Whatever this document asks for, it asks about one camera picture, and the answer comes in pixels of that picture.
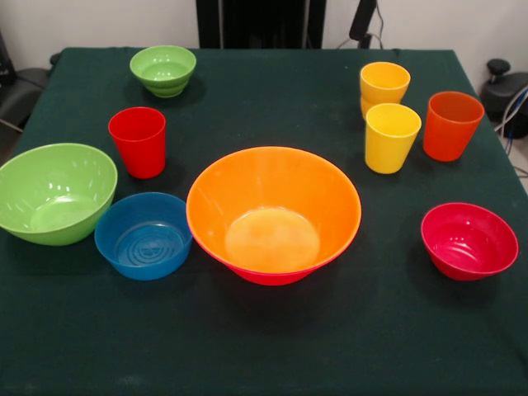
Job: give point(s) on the large orange bowl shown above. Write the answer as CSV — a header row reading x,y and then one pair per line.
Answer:
x,y
268,185

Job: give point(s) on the large pink bowl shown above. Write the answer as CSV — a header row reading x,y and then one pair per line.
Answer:
x,y
268,279

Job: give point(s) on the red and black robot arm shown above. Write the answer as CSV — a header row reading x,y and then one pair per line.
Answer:
x,y
362,14

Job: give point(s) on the red cup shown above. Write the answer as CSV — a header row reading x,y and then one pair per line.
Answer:
x,y
140,156

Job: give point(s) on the dark green tablecloth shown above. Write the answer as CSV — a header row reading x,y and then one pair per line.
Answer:
x,y
264,330

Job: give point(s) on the blue bowl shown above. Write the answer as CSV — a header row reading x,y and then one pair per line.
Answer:
x,y
142,270

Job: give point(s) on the small green bowl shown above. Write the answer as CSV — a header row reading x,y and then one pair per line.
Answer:
x,y
163,70

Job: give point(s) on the black cabinet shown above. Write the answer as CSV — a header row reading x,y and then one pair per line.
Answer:
x,y
264,20

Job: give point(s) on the black power adapter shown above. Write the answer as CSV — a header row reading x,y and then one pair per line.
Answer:
x,y
366,42

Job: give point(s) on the orange cup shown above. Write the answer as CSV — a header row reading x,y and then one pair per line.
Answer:
x,y
447,140

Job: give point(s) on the red bowl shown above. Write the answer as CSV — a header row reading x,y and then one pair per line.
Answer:
x,y
466,243

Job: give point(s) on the large green bowl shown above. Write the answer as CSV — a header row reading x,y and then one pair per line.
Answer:
x,y
53,194

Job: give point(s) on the black equipment base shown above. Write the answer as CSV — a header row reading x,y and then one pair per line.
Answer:
x,y
503,90

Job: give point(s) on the black chair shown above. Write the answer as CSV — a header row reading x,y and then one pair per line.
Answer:
x,y
24,90

